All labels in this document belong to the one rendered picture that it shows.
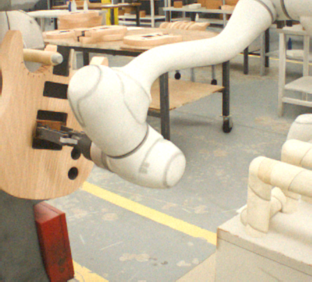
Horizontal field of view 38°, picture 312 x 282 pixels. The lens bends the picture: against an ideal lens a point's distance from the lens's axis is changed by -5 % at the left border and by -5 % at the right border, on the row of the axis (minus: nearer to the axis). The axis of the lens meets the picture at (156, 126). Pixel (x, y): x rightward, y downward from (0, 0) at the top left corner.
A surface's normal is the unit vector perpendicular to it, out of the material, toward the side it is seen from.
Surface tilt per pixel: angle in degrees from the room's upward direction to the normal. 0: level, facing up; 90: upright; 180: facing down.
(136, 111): 88
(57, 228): 90
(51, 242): 90
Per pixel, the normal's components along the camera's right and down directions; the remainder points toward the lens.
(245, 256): -0.72, 0.25
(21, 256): 0.74, 0.18
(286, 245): -0.04, -0.95
